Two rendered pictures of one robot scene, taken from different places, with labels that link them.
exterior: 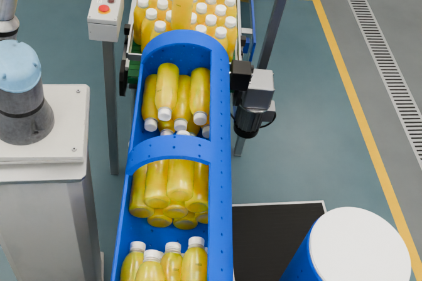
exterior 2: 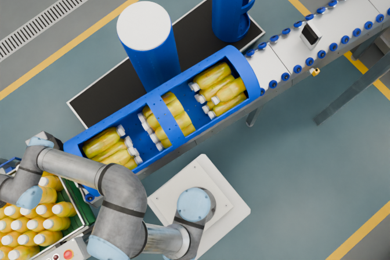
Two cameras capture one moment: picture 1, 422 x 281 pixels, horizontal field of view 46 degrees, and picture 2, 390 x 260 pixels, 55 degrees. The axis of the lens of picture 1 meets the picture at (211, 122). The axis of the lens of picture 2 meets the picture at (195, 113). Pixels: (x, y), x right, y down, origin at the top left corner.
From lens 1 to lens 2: 1.02 m
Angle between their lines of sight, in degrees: 45
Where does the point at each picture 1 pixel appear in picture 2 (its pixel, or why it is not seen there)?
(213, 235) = (195, 71)
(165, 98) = (124, 154)
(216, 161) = (155, 93)
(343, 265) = (155, 29)
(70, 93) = (161, 201)
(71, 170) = (203, 162)
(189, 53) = not seen: hidden behind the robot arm
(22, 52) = (184, 202)
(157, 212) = not seen: hidden behind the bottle
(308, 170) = (42, 126)
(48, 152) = (205, 177)
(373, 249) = (138, 20)
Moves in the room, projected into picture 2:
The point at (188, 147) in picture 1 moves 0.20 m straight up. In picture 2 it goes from (160, 107) to (153, 92)
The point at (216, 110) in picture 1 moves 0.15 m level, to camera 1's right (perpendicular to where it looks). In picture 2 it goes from (122, 114) to (109, 83)
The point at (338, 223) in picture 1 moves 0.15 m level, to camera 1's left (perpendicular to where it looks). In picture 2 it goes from (134, 40) to (145, 65)
